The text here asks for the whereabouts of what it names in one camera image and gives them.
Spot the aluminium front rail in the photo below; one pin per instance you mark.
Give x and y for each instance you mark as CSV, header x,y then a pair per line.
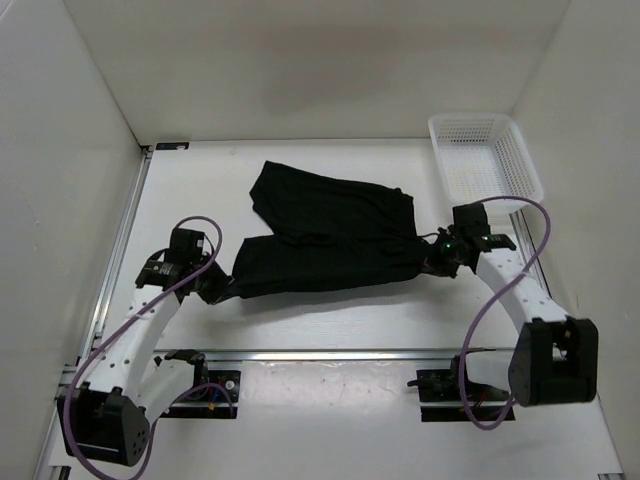
x,y
325,355

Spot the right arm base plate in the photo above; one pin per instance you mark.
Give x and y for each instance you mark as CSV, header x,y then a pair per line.
x,y
440,400

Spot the dark label sticker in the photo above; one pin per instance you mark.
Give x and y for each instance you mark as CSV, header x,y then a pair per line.
x,y
172,146

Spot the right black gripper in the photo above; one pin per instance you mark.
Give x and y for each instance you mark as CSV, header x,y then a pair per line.
x,y
435,262

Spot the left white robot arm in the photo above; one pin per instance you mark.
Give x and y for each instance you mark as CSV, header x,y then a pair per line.
x,y
109,410

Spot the white plastic basket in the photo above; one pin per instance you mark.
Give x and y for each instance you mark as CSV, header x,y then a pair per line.
x,y
481,155

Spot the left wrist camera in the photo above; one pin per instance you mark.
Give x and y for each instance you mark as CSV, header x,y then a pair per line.
x,y
185,246

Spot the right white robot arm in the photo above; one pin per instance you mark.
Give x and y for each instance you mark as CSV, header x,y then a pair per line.
x,y
554,360

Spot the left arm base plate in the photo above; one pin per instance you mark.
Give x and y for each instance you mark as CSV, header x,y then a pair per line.
x,y
214,403

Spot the black shorts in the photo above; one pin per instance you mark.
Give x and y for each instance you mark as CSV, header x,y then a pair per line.
x,y
326,235

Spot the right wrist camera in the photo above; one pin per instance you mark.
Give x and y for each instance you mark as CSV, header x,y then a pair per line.
x,y
470,220

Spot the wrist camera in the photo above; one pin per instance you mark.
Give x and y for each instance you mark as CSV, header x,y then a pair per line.
x,y
185,246
470,220

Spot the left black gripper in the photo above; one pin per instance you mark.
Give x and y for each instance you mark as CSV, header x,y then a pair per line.
x,y
219,289

